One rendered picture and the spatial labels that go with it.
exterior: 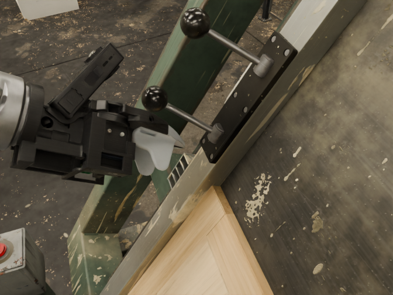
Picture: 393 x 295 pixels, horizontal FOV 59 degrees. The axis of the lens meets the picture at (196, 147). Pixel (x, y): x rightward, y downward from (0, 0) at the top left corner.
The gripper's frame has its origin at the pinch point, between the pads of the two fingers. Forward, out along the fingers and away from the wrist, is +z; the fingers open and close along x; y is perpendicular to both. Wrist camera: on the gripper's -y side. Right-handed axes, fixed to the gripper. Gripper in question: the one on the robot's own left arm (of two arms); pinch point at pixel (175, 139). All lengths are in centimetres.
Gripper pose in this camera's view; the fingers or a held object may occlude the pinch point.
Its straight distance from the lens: 48.0
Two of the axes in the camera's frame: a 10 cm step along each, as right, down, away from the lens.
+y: 0.0, 9.5, -3.1
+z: 7.6, 2.1, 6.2
